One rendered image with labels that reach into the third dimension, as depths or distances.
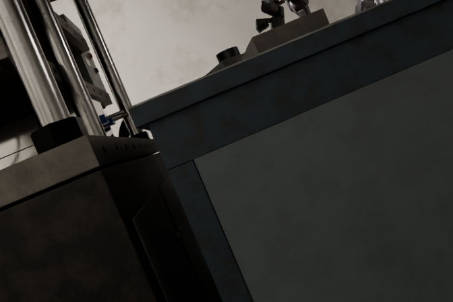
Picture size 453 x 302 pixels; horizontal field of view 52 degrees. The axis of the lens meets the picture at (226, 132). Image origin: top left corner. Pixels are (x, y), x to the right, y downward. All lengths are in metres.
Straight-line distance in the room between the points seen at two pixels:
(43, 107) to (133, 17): 2.98
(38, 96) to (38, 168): 0.14
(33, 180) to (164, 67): 2.94
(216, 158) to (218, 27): 3.01
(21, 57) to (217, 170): 0.41
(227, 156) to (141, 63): 2.96
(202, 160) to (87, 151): 0.20
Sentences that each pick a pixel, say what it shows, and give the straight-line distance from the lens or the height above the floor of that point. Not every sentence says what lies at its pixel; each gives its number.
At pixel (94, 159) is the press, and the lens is 0.83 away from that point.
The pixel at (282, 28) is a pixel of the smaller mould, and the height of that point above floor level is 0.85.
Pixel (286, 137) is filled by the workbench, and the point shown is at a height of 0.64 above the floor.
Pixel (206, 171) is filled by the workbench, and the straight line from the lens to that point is 0.84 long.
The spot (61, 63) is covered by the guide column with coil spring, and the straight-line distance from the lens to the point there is 1.33.
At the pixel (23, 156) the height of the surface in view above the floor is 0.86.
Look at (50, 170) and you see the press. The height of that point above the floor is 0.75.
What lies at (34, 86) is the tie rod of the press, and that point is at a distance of 0.91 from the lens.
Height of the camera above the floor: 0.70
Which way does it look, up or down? level
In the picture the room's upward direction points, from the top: 23 degrees counter-clockwise
